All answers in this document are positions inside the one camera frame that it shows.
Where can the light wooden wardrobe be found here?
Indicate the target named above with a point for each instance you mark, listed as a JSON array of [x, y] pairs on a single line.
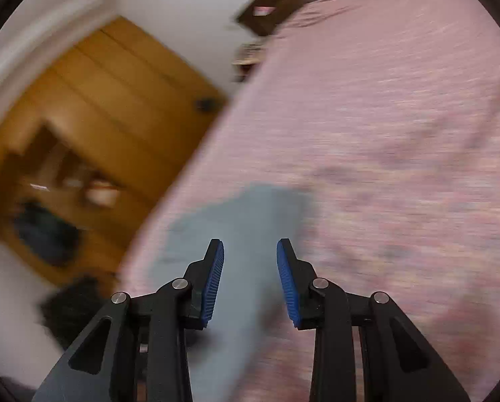
[[120, 104]]

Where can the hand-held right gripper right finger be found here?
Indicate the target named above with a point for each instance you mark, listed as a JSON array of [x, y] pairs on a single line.
[[286, 284]]

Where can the dark wooden nightstand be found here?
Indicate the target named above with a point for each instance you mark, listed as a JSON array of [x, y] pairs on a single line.
[[243, 73]]

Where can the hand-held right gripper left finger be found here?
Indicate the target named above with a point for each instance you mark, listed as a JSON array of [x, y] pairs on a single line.
[[214, 280]]

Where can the white bowl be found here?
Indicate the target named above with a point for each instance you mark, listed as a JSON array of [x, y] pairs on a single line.
[[102, 192]]

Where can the pink floral bedsheet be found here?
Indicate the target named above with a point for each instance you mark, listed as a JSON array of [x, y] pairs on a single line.
[[379, 113]]

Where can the dark cloth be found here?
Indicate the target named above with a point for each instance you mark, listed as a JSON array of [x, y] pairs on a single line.
[[47, 234], [78, 310]]

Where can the grey pants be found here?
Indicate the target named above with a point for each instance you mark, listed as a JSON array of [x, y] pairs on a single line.
[[250, 234]]

